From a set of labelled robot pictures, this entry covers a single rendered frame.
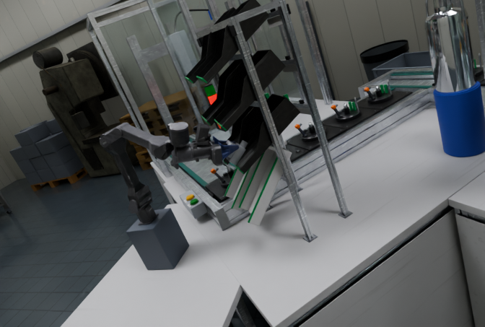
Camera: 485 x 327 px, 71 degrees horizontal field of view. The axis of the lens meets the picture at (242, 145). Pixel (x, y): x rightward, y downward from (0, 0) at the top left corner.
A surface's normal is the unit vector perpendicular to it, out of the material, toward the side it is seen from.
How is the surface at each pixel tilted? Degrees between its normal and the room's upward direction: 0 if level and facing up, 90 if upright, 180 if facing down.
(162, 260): 90
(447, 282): 90
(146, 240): 90
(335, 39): 90
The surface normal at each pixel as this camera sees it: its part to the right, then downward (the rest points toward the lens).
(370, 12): -0.33, 0.43
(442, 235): 0.41, 0.16
